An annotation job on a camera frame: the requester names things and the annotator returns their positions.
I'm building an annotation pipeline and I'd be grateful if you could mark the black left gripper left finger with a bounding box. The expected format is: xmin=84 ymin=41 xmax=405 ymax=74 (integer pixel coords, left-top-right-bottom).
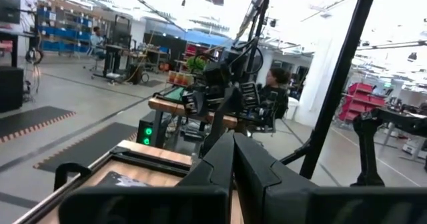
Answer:
xmin=58 ymin=132 xmax=235 ymax=224

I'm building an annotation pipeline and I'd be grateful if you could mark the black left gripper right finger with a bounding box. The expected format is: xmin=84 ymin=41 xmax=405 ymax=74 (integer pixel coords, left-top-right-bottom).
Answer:
xmin=233 ymin=133 xmax=427 ymax=224

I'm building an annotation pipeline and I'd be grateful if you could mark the black diagonal brace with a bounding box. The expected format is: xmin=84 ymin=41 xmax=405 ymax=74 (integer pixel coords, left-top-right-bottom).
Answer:
xmin=280 ymin=140 xmax=313 ymax=167

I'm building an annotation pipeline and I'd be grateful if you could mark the green potted plant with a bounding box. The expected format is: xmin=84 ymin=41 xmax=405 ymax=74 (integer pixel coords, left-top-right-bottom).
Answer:
xmin=185 ymin=55 xmax=207 ymax=74

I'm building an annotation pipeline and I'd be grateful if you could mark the person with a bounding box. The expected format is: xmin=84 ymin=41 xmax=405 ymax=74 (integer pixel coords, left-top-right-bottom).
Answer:
xmin=256 ymin=67 xmax=292 ymax=127
xmin=89 ymin=26 xmax=106 ymax=61

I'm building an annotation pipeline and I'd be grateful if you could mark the row of orange jars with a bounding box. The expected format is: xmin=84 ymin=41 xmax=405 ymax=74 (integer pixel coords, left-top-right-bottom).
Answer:
xmin=167 ymin=70 xmax=194 ymax=87

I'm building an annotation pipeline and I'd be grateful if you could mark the wooden bench with green mat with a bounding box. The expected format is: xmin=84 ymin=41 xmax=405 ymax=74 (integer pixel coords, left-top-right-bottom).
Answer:
xmin=148 ymin=85 xmax=240 ymax=130

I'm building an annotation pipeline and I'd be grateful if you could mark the Yellowstone book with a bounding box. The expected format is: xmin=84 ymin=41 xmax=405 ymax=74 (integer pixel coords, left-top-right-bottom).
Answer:
xmin=96 ymin=170 xmax=153 ymax=187

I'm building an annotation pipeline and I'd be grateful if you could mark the black computer tower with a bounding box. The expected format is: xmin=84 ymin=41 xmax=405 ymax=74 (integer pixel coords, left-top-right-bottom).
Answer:
xmin=136 ymin=110 xmax=166 ymax=149

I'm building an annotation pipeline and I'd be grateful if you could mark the black stand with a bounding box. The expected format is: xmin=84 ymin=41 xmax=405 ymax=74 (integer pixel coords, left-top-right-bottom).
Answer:
xmin=350 ymin=107 xmax=427 ymax=187

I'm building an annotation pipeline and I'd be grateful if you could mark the black monitor cart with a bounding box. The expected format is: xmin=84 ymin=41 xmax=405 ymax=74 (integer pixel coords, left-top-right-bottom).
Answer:
xmin=91 ymin=13 xmax=133 ymax=83

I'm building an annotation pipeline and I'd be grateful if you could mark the black striped floor mat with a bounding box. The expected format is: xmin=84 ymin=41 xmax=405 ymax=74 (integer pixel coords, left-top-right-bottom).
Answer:
xmin=0 ymin=105 xmax=77 ymax=144
xmin=33 ymin=122 xmax=139 ymax=173

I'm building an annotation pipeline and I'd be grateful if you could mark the red bin rack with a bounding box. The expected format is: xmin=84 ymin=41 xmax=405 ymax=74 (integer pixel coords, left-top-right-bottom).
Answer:
xmin=338 ymin=82 xmax=386 ymax=123

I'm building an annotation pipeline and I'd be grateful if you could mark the blue bin shelf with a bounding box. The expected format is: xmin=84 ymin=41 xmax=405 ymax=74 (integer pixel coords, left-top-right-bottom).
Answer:
xmin=36 ymin=5 xmax=94 ymax=55

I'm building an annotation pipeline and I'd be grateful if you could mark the black cabinet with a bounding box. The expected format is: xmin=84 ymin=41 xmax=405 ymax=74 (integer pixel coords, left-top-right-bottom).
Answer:
xmin=0 ymin=65 xmax=25 ymax=113

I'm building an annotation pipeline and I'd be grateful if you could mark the black frame upright post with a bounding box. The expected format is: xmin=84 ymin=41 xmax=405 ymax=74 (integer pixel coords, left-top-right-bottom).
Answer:
xmin=299 ymin=0 xmax=381 ymax=180

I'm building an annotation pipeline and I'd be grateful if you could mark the black arch handle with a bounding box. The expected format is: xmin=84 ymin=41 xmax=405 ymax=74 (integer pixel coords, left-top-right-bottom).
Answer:
xmin=53 ymin=163 xmax=93 ymax=191

